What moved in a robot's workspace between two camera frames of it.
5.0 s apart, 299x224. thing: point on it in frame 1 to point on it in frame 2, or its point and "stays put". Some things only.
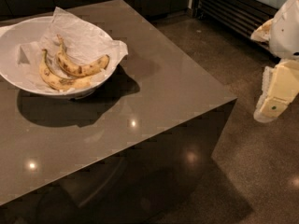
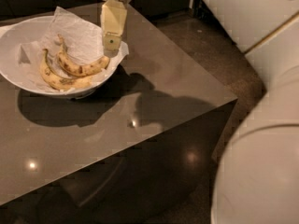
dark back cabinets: [28, 1] stays put
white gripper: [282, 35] to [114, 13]
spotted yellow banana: [78, 69] stays put
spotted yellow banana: [57, 81] stays put
